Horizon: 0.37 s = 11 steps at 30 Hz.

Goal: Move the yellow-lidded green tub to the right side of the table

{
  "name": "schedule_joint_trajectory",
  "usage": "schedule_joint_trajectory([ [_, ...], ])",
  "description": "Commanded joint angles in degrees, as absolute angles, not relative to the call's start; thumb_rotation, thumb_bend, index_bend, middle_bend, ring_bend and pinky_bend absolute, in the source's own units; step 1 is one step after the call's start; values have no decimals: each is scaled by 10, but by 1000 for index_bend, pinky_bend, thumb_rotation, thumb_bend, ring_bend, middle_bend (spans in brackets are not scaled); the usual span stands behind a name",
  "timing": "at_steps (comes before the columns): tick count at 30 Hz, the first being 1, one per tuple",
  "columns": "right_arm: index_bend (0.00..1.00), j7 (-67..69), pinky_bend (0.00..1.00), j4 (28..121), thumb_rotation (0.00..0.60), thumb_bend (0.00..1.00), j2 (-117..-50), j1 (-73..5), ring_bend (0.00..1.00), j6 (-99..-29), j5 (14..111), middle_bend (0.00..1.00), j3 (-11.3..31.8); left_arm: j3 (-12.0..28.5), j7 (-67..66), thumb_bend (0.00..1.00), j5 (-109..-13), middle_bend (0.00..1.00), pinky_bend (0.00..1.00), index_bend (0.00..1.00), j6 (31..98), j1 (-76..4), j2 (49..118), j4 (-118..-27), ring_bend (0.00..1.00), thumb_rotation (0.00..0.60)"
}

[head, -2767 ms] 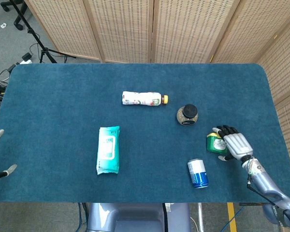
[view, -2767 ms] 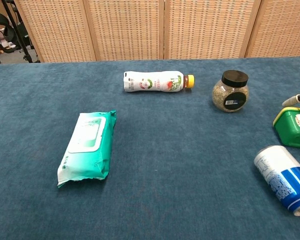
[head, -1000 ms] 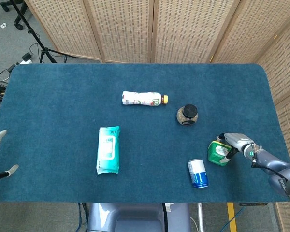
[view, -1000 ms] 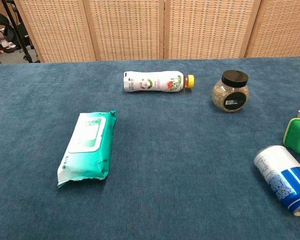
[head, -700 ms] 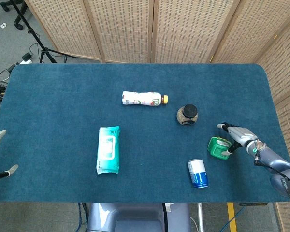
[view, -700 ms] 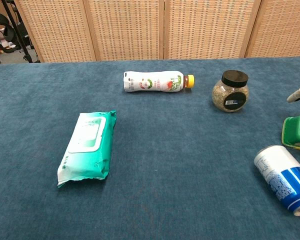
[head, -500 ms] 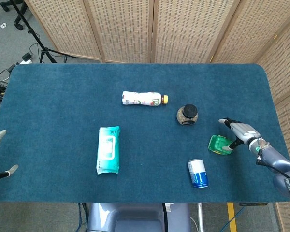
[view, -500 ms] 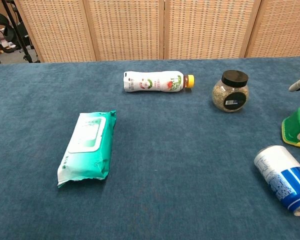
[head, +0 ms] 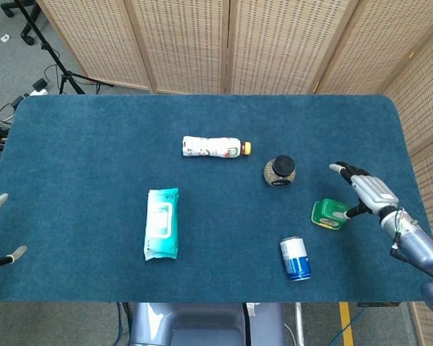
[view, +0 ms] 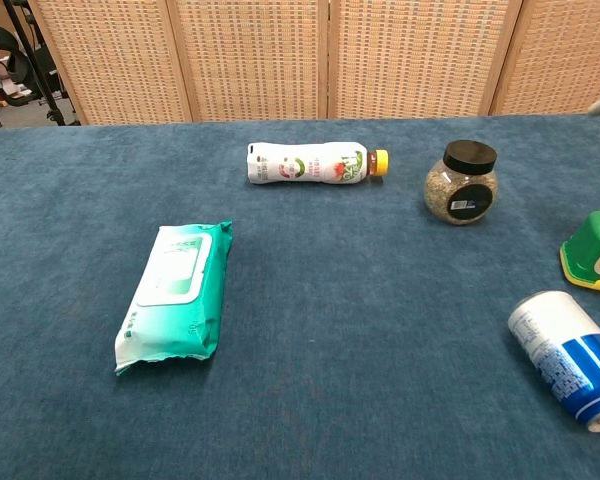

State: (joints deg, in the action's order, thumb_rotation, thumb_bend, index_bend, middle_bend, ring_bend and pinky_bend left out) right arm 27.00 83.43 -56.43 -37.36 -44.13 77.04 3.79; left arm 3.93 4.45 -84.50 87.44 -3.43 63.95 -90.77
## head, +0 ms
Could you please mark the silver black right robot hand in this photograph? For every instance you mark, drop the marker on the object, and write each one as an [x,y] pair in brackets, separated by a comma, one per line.
[373,192]

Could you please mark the green container with yellow lid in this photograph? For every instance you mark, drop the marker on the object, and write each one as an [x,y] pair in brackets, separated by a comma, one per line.
[328,210]

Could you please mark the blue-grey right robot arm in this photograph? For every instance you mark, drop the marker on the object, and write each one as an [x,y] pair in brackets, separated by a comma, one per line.
[418,245]

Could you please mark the teal wet wipe pack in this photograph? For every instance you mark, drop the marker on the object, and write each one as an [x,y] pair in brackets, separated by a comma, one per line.
[161,223]

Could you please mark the round spice jar black lid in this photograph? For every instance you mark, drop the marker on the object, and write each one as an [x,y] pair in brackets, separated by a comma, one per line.
[283,167]

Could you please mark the blue and white drink can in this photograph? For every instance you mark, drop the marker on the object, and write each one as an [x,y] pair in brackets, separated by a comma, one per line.
[296,257]

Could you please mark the dark blue table cloth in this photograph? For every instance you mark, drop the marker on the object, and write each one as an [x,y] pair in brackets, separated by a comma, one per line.
[94,144]

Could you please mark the white power strip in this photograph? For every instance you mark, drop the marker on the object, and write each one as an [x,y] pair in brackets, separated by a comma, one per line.
[38,92]

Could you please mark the yellow floor tape strip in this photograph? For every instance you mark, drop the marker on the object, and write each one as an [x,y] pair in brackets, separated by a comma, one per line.
[346,324]

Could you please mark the black power adapter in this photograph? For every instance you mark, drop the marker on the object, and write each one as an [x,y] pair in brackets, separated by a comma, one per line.
[39,84]

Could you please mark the metal table leg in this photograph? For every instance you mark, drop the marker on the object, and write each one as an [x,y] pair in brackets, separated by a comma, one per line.
[299,324]

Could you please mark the black tripod stand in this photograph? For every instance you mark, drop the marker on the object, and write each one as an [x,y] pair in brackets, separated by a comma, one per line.
[63,69]

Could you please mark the white-labelled bottle with yellow cap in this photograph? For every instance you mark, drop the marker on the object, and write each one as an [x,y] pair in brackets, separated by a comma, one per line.
[209,146]

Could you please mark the small white floor scrap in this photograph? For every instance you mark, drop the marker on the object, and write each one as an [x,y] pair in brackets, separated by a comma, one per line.
[4,37]

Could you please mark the black office chair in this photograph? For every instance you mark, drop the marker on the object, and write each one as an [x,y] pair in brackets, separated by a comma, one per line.
[27,36]

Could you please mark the blue-grey robot torso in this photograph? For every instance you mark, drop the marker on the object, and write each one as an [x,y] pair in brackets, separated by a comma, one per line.
[202,324]

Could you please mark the woven wooden folding screen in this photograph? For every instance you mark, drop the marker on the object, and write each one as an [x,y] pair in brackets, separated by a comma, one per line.
[187,43]

